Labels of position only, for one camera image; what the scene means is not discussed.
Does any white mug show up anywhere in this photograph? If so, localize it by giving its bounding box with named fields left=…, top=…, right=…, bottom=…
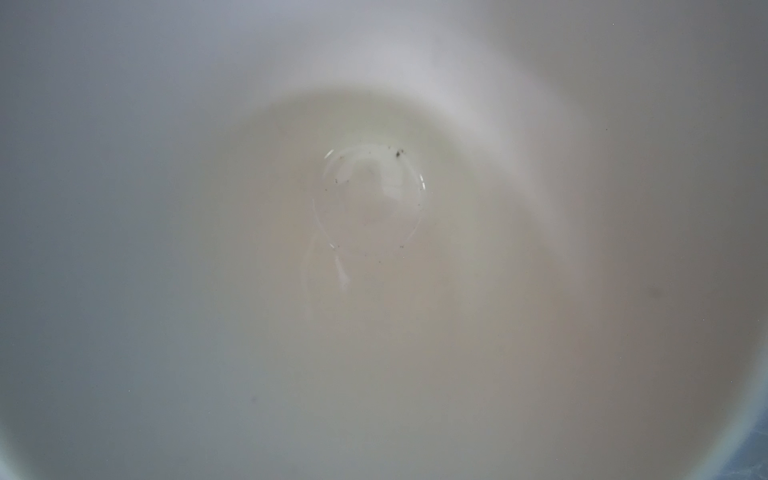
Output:
left=1, top=1, right=767, bottom=479

